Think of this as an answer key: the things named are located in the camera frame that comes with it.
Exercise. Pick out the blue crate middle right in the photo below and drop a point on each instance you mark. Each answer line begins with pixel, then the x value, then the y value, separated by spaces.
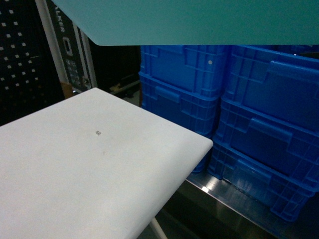
pixel 289 149

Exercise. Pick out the black flight case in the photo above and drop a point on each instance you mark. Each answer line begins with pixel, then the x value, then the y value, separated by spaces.
pixel 69 47

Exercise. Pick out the blue crate upper right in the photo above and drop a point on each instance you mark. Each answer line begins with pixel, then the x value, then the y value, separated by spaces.
pixel 278 84

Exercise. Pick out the teal plastic tray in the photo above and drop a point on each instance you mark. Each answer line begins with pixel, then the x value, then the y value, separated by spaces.
pixel 160 22

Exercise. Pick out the steel shelf surface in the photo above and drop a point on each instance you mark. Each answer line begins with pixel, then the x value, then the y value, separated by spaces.
pixel 214 209

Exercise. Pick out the black perforated metal panel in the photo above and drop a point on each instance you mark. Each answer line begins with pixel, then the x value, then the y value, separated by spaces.
pixel 28 78

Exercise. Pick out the blue crate bottom right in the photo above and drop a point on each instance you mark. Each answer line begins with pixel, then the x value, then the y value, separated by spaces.
pixel 284 196

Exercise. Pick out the white table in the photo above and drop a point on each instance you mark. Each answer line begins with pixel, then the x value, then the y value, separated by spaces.
pixel 91 167

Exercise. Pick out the blue crate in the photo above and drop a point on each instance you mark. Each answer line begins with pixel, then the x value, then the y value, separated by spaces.
pixel 189 110
pixel 195 68
pixel 278 84
pixel 284 196
pixel 289 149

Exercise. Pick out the blue crate lower left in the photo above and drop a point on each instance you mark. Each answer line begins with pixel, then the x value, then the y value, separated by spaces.
pixel 189 110

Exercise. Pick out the blue crate upper left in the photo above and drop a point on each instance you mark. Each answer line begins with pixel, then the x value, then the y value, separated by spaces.
pixel 195 68

